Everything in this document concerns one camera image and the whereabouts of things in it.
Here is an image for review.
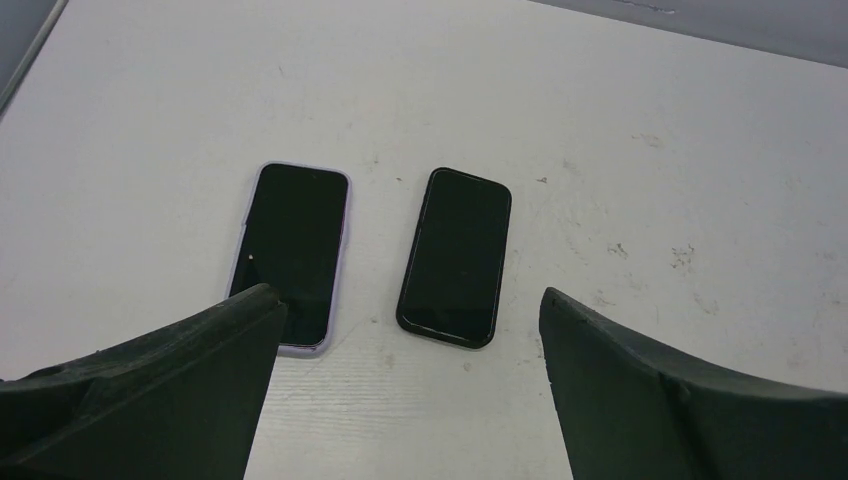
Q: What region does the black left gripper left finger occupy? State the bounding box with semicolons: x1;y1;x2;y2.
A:
1;284;287;479

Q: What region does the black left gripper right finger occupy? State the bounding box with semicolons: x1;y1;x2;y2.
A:
539;288;847;479

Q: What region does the black phone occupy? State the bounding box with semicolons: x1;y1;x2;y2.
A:
395;167;512;350

